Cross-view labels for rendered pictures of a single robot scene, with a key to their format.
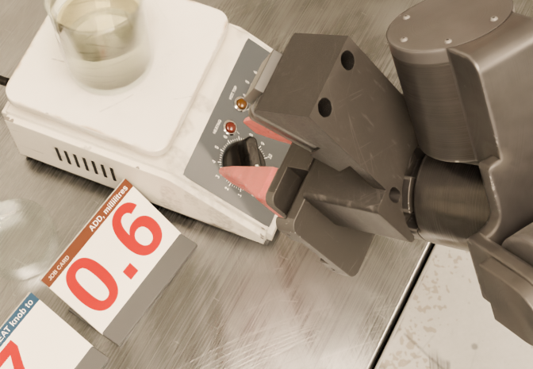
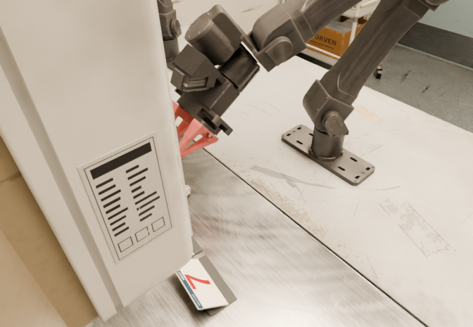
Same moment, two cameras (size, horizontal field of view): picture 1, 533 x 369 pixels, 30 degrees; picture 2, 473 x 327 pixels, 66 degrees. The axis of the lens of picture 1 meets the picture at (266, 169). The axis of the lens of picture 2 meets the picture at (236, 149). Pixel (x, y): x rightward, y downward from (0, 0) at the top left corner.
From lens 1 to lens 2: 43 cm
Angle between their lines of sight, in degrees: 45
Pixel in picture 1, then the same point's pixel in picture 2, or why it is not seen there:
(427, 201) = (234, 76)
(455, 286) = (231, 156)
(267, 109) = (193, 71)
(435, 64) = (212, 26)
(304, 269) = (204, 189)
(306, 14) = not seen: hidden behind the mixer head
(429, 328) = (241, 166)
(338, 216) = (220, 107)
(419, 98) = (215, 41)
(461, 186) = (236, 62)
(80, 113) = not seen: hidden behind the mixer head
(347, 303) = (222, 182)
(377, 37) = not seen: hidden behind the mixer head
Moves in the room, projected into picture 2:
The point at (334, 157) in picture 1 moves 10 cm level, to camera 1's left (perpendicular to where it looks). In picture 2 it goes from (212, 77) to (178, 113)
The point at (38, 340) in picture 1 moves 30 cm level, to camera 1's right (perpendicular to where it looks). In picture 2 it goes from (188, 268) to (258, 148)
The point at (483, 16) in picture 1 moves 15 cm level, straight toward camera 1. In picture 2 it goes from (204, 17) to (284, 44)
